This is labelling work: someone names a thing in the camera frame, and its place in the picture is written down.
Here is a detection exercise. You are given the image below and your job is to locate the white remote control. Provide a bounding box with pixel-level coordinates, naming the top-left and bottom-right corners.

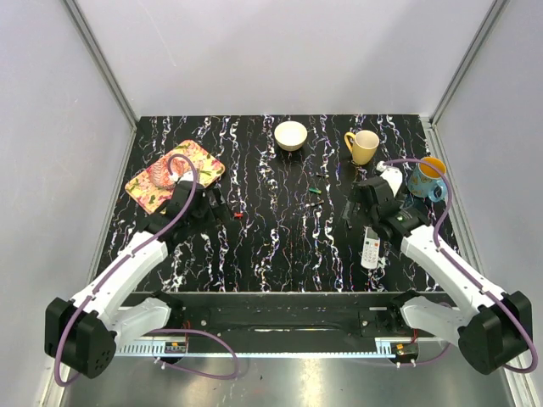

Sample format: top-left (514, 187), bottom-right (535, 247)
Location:
top-left (361, 226), bottom-right (380, 270)

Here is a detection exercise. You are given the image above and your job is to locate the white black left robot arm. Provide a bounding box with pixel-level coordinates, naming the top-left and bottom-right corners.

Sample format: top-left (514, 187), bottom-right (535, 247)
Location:
top-left (44, 181), bottom-right (229, 387)

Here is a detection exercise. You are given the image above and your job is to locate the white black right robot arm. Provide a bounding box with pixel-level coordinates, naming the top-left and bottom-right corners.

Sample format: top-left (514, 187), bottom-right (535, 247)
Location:
top-left (344, 176), bottom-right (533, 375)

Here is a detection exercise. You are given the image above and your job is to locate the yellow mug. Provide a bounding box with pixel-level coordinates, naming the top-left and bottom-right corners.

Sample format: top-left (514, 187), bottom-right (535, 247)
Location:
top-left (344, 130), bottom-right (380, 165)

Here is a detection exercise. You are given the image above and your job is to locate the blue butterfly mug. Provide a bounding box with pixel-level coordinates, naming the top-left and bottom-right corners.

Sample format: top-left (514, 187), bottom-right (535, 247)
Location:
top-left (407, 157), bottom-right (448, 203)

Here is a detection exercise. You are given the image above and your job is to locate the pink patterned glass bowl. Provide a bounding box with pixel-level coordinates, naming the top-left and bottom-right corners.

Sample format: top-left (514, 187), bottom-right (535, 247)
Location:
top-left (146, 156), bottom-right (188, 190)

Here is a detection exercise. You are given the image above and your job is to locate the cream ceramic bowl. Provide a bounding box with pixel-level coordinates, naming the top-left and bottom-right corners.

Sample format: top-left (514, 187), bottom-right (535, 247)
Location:
top-left (274, 121), bottom-right (308, 152)

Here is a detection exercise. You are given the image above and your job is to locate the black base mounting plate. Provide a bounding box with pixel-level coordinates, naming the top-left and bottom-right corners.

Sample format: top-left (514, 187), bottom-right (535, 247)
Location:
top-left (114, 292), bottom-right (438, 353)

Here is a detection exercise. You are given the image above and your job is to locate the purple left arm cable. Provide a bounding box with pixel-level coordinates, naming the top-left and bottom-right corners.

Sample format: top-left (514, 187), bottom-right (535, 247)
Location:
top-left (53, 153), bottom-right (241, 387)

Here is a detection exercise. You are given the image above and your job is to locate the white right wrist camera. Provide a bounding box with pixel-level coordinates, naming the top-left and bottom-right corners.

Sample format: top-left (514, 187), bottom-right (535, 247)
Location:
top-left (376, 161), bottom-right (404, 197)

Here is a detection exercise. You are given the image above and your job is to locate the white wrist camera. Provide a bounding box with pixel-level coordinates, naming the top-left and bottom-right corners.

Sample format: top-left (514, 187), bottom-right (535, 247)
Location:
top-left (169, 170), bottom-right (193, 187)
top-left (376, 161), bottom-right (404, 197)

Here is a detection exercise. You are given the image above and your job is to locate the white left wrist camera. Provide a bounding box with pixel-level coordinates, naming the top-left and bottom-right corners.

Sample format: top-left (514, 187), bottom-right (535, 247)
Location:
top-left (169, 170), bottom-right (193, 187)

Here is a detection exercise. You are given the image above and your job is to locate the aluminium frame post right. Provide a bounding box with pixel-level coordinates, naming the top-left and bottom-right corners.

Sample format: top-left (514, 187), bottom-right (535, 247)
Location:
top-left (428, 0), bottom-right (512, 126)

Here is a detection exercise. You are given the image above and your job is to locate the aluminium frame post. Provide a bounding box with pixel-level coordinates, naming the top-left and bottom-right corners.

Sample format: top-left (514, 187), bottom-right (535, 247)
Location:
top-left (61, 0), bottom-right (139, 126)
top-left (428, 0), bottom-right (512, 126)

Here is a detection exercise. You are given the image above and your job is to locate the aluminium frame post left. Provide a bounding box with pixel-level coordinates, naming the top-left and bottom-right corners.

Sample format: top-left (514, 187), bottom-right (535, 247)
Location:
top-left (61, 0), bottom-right (139, 126)

